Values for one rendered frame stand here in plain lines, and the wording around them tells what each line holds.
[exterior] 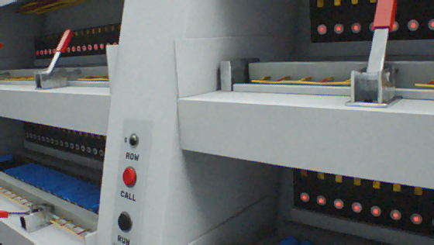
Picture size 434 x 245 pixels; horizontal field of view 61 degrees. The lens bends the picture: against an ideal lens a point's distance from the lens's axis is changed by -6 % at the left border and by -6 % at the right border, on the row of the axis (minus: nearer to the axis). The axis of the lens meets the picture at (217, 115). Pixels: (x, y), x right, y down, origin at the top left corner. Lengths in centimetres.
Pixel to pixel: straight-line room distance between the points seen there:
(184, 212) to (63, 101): 22
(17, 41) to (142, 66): 67
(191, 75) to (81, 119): 17
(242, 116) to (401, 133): 12
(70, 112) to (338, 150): 32
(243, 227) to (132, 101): 18
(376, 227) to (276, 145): 19
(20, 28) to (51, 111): 52
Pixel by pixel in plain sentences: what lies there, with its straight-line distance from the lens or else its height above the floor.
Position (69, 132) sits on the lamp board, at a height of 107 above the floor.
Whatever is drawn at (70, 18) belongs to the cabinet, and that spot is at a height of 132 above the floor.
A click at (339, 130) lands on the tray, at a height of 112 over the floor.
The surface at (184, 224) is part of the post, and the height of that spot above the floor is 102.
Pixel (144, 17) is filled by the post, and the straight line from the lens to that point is 39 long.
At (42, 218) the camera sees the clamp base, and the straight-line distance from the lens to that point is 59.
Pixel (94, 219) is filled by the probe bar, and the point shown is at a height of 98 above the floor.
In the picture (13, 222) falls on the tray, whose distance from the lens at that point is 63.
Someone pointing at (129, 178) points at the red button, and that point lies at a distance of 37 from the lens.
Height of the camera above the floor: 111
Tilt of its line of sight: 2 degrees up
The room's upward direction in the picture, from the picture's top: 7 degrees clockwise
